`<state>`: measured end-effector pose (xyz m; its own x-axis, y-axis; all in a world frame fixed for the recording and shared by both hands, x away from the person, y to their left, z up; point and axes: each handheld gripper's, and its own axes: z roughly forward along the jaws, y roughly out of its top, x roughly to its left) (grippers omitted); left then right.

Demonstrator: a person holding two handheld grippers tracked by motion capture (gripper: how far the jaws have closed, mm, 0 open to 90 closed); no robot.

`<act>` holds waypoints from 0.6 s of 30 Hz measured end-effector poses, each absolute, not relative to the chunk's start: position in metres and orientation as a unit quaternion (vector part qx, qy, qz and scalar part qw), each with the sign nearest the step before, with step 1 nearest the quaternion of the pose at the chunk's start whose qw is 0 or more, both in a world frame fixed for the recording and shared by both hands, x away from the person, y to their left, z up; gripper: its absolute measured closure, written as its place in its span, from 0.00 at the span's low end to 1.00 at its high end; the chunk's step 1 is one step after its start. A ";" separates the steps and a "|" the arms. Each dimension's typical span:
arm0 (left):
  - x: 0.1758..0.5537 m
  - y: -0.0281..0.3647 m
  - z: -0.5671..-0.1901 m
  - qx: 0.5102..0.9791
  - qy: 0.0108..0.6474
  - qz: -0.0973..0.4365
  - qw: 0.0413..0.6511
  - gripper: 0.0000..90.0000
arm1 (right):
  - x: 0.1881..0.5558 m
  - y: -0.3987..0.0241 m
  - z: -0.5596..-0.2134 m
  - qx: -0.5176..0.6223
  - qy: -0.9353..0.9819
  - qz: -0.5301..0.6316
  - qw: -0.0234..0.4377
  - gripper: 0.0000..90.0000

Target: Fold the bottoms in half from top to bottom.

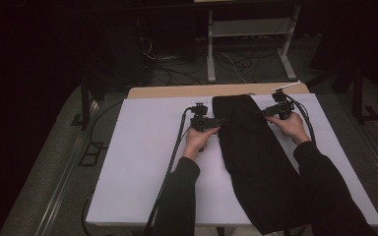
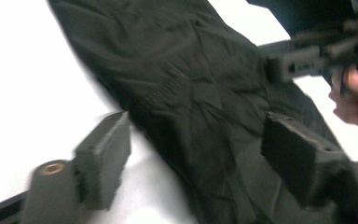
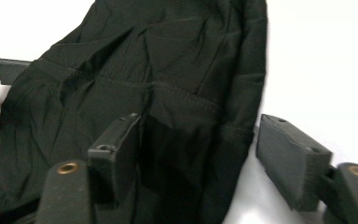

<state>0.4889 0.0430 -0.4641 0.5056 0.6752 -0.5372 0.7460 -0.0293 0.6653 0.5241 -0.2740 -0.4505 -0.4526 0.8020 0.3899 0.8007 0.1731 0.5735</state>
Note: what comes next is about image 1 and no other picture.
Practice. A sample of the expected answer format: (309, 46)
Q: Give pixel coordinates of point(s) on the person's right hand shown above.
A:
(292, 128)

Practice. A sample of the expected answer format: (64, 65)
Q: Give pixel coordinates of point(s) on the black pants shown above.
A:
(256, 164)

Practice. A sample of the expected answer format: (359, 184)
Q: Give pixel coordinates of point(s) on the black stand with floor base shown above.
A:
(357, 95)
(85, 98)

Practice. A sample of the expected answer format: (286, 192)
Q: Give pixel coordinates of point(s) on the person's left hand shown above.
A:
(195, 141)

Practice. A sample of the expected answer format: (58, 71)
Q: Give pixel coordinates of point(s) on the white table cover sheet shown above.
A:
(138, 164)

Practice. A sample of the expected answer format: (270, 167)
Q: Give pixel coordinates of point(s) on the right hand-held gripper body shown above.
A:
(283, 109)

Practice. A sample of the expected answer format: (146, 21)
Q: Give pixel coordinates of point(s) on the white metal stand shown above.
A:
(210, 49)

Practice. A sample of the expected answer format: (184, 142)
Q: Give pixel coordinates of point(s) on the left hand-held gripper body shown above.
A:
(203, 123)

